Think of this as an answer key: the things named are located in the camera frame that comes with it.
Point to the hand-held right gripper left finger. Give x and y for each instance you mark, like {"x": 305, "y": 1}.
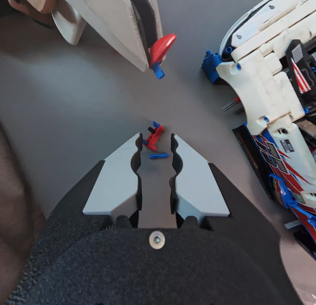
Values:
{"x": 111, "y": 186}

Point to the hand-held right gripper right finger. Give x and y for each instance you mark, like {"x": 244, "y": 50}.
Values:
{"x": 200, "y": 186}

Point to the red brick connector piece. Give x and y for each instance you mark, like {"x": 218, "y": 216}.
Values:
{"x": 161, "y": 48}

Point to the blue brick pin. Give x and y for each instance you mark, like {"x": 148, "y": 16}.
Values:
{"x": 158, "y": 71}
{"x": 158, "y": 156}

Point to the grey desk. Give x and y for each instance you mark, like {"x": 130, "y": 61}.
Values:
{"x": 86, "y": 100}

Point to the red brick bracket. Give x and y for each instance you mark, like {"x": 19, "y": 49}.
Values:
{"x": 155, "y": 137}

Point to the person's left hand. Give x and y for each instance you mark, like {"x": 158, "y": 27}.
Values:
{"x": 14, "y": 2}

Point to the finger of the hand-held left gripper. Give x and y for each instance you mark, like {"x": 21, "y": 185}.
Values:
{"x": 111, "y": 21}
{"x": 158, "y": 18}

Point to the toy brick race car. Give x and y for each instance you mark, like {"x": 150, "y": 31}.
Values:
{"x": 266, "y": 87}

